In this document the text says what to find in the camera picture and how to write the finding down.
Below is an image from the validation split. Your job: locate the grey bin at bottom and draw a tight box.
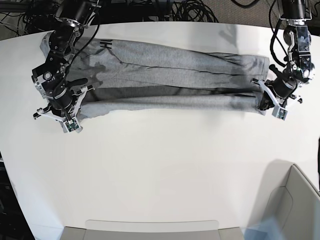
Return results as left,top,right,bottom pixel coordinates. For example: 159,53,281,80
60,220,244,240

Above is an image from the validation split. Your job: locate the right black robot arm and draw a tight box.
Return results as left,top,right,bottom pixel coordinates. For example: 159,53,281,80
31,0,101,132

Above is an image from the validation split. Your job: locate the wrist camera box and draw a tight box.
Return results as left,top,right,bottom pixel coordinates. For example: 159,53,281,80
62,118,83,133
272,105,288,121

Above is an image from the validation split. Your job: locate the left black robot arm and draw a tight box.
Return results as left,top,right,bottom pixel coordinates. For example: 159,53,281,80
258,0,315,114

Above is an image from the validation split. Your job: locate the black object right edge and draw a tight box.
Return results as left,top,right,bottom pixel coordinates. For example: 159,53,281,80
317,138,320,192

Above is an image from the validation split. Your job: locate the blue cloth in bin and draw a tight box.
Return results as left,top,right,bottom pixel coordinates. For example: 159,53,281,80
242,217,282,240

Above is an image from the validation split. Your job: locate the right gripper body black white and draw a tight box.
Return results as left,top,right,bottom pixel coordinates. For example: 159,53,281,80
33,83,95,124

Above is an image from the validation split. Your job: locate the grey bin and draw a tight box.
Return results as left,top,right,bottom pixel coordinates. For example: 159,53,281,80
261,164,320,240
60,220,244,240

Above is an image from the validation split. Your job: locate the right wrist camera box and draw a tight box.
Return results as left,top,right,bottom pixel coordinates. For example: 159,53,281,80
62,118,83,133

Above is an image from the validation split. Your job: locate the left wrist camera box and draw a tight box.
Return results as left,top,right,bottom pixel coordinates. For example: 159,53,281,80
272,105,288,121

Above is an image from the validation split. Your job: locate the grey bin at right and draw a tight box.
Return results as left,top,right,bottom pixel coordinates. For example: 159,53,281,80
261,164,320,240

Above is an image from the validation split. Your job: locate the black cable bundle background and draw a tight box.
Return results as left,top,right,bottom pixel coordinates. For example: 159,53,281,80
139,0,221,24

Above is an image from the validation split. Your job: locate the grey T-shirt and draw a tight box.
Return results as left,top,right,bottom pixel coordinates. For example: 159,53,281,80
39,31,270,120

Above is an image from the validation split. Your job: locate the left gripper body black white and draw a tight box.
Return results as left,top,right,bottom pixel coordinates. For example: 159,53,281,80
251,77,298,108

